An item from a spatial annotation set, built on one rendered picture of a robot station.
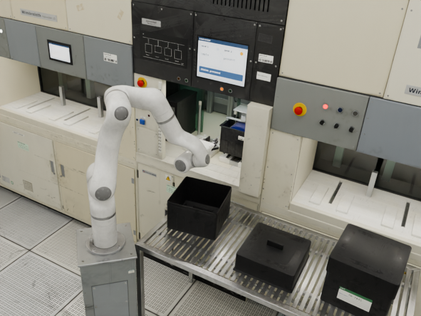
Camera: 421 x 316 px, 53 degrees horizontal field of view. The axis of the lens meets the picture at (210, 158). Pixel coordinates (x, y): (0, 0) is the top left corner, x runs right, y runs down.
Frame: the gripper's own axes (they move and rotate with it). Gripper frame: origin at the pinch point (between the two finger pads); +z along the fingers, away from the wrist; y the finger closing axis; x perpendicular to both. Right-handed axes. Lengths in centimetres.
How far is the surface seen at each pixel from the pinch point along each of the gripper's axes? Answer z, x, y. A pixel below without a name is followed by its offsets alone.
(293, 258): -27, -33, 59
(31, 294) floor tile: -53, -119, -98
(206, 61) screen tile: 13.9, 37.4, -12.9
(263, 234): -18, -33, 41
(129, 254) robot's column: -56, -43, -13
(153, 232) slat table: -36, -43, -13
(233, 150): 33.8, -21.0, -1.2
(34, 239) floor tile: -13, -119, -138
